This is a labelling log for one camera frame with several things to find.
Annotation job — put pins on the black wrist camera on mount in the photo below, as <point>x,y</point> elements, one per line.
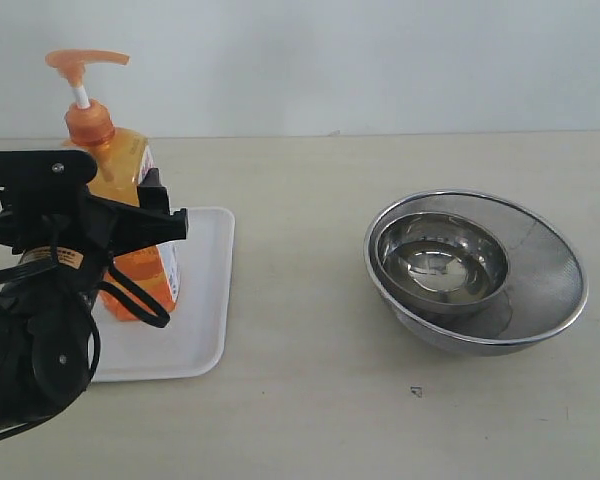
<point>47,180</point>

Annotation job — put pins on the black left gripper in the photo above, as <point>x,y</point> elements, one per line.
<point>77,219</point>

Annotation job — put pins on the white rectangular plastic tray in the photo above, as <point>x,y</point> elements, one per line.
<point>193,342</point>

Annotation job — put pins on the steel mesh colander bowl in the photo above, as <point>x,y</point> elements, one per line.
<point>545,293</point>

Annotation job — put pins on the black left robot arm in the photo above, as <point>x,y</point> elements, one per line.
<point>50,344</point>

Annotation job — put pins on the orange pump soap bottle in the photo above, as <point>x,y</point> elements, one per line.
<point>143,277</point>

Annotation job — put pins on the small stainless steel bowl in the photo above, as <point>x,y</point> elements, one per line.
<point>441,263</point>

